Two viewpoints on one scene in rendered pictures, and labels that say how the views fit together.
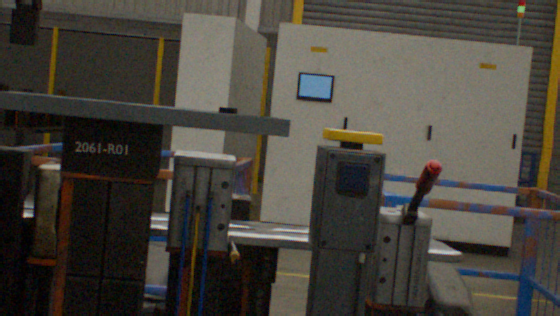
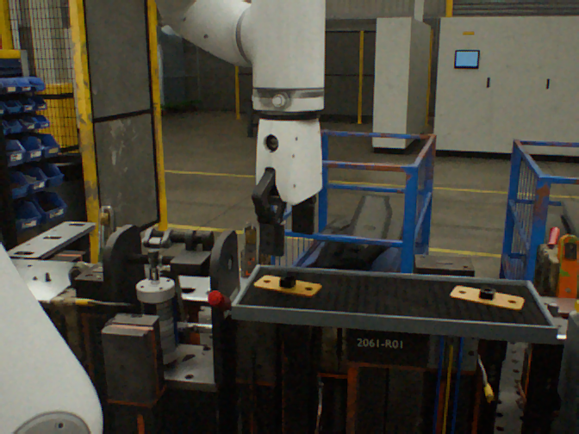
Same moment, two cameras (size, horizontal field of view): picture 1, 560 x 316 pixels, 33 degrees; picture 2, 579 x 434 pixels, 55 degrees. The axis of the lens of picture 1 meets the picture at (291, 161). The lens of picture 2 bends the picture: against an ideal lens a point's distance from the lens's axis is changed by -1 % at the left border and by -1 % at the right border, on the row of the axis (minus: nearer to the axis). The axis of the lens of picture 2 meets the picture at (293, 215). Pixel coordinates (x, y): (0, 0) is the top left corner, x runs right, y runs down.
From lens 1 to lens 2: 0.49 m
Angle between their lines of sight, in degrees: 19
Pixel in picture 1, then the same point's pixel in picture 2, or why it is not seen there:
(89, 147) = (369, 342)
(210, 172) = not seen: hidden behind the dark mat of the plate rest
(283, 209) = (447, 140)
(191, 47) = (382, 40)
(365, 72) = (501, 46)
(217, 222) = (468, 350)
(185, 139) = (382, 101)
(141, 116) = (416, 328)
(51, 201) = (332, 332)
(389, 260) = not seen: outside the picture
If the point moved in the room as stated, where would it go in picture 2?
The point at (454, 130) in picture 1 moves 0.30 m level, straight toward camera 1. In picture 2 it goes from (565, 80) to (566, 81)
